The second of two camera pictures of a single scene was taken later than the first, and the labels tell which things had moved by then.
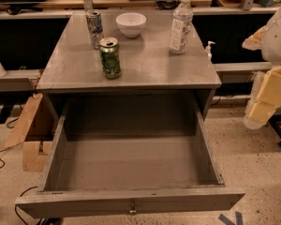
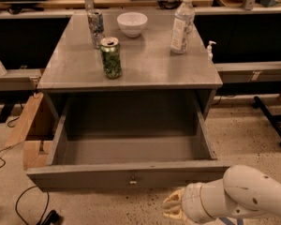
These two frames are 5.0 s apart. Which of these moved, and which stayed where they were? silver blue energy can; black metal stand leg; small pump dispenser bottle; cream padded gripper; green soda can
Moved: cream padded gripper
Stayed: green soda can; black metal stand leg; silver blue energy can; small pump dispenser bottle
